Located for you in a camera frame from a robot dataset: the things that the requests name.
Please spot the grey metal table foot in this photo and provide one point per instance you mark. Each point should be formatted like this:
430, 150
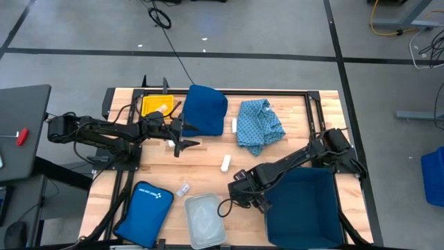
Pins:
399, 23
416, 115

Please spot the translucent white bottle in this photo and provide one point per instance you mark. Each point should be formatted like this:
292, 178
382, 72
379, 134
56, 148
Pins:
162, 108

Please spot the black aluminium table frame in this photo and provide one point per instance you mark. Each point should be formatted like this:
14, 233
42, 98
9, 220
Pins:
270, 92

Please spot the black computer mouse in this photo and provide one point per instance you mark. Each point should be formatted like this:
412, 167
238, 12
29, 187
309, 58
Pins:
15, 235

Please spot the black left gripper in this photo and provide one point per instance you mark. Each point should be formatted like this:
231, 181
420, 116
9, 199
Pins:
161, 126

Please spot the small clear packet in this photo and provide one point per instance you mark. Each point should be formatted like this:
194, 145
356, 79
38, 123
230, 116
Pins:
182, 190

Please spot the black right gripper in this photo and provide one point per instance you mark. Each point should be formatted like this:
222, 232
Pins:
246, 187

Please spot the navy fabric basket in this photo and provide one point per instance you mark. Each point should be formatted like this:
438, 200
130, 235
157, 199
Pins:
305, 212

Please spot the blue plastic crate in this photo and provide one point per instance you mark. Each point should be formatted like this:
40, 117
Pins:
435, 177

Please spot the black desk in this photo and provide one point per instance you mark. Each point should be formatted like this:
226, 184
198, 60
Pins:
21, 114

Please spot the yellow plastic bin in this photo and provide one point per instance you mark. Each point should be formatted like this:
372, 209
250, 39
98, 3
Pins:
151, 104

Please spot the blue patterned cloth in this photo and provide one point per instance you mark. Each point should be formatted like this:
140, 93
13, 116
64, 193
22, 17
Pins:
258, 125

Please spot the blue first aid pouch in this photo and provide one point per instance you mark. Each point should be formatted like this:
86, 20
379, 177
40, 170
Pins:
145, 212

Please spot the clear plastic tray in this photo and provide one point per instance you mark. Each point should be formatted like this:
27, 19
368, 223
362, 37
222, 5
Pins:
204, 222

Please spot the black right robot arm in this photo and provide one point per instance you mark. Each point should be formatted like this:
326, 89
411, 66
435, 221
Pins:
295, 159

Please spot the royal blue fabric bag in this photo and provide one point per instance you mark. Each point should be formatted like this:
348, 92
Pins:
208, 107

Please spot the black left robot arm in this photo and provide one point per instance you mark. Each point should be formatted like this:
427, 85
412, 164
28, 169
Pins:
104, 132

